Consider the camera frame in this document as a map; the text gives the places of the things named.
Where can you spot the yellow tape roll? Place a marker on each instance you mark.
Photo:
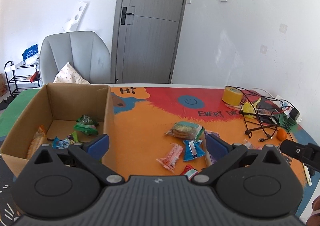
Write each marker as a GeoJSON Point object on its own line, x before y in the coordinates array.
{"type": "Point", "coordinates": [232, 96]}

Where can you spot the small brown carton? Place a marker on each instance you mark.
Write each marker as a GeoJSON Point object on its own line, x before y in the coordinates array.
{"type": "Point", "coordinates": [2, 85]}

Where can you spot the black shoe rack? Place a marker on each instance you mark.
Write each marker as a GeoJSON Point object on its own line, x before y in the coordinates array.
{"type": "Point", "coordinates": [8, 62]}

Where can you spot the grey door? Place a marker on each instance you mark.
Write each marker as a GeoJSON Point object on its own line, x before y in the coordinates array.
{"type": "Point", "coordinates": [150, 40]}

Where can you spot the orange cracker packet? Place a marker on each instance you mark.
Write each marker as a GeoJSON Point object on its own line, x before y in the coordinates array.
{"type": "Point", "coordinates": [37, 141]}

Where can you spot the brown cardboard box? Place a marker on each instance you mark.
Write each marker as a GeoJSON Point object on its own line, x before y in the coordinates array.
{"type": "Point", "coordinates": [75, 101]}

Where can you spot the blue white snack packet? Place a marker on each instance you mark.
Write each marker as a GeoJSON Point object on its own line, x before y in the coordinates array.
{"type": "Point", "coordinates": [62, 143]}

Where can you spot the orange fruit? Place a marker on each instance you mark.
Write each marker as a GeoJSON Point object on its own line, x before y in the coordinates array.
{"type": "Point", "coordinates": [282, 134]}

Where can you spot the white power strip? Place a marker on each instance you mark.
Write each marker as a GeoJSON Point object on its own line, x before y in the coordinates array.
{"type": "Point", "coordinates": [282, 99]}

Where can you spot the blue wipes packet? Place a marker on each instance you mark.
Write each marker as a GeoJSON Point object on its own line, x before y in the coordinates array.
{"type": "Point", "coordinates": [30, 52]}

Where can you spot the white foam board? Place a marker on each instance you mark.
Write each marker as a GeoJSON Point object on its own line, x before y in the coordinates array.
{"type": "Point", "coordinates": [78, 13]}

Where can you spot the colourful cartoon table mat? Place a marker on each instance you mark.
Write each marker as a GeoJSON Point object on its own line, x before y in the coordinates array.
{"type": "Point", "coordinates": [155, 121]}

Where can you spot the blue snack bar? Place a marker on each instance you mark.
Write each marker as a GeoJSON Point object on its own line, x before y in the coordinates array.
{"type": "Point", "coordinates": [193, 150]}

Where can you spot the grey upholstered chair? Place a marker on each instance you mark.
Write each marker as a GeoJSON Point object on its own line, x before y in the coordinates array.
{"type": "Point", "coordinates": [87, 53]}

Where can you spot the black charger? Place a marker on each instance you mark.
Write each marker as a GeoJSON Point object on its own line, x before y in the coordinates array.
{"type": "Point", "coordinates": [293, 114]}

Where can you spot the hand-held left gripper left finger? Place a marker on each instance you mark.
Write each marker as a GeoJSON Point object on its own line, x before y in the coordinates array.
{"type": "Point", "coordinates": [98, 145]}

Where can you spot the black slipper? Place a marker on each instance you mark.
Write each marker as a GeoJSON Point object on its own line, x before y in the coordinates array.
{"type": "Point", "coordinates": [5, 104]}

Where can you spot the yellow hair claw clip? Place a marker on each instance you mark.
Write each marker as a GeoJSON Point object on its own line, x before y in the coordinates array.
{"type": "Point", "coordinates": [248, 107]}

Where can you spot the red shoe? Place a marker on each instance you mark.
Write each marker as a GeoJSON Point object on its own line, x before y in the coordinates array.
{"type": "Point", "coordinates": [33, 77]}

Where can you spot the clear sandwich biscuit packet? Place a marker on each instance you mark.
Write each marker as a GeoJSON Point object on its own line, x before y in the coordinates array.
{"type": "Point", "coordinates": [185, 130]}

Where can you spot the red white snack packet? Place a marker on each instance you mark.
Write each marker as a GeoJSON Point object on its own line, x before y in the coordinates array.
{"type": "Point", "coordinates": [189, 172]}

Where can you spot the pink striped snack packet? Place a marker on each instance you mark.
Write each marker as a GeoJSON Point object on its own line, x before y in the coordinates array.
{"type": "Point", "coordinates": [171, 157]}

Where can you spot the clear plastic bag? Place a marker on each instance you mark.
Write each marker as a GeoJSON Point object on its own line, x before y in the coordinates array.
{"type": "Point", "coordinates": [32, 61]}

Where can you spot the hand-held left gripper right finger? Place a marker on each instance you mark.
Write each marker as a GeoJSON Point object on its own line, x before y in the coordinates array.
{"type": "Point", "coordinates": [217, 146]}

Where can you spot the white dotted pillow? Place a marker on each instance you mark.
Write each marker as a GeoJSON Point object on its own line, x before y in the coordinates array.
{"type": "Point", "coordinates": [68, 74]}

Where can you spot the green snack packet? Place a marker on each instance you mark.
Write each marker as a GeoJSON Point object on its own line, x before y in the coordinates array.
{"type": "Point", "coordinates": [86, 124]}

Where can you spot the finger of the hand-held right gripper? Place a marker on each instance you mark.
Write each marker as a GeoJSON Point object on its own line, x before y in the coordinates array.
{"type": "Point", "coordinates": [297, 151]}

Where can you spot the purple snack packet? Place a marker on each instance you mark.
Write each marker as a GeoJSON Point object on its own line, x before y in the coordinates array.
{"type": "Point", "coordinates": [208, 159]}

